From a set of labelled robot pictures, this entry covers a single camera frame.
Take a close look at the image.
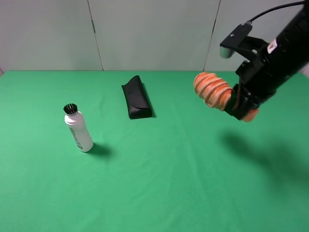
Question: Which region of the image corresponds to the black glasses case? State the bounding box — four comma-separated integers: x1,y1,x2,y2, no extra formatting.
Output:
121,75,153,119

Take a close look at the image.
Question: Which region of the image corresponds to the white bottle with brush cap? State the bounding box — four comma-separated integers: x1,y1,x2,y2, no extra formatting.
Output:
63,103,94,152

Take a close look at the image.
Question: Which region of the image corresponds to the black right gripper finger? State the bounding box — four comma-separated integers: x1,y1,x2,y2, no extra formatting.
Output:
231,83,244,97
224,93,260,120

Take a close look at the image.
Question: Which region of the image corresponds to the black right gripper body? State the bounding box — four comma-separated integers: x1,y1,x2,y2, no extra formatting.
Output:
236,42,302,105

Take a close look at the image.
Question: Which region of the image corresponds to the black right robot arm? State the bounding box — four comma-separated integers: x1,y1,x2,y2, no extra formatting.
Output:
220,0,309,120

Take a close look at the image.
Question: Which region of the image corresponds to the orange spiral bread loaf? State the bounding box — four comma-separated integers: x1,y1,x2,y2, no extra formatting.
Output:
194,72,252,122

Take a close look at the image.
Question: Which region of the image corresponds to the black right camera cable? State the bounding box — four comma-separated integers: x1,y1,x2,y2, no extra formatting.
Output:
245,0,305,26

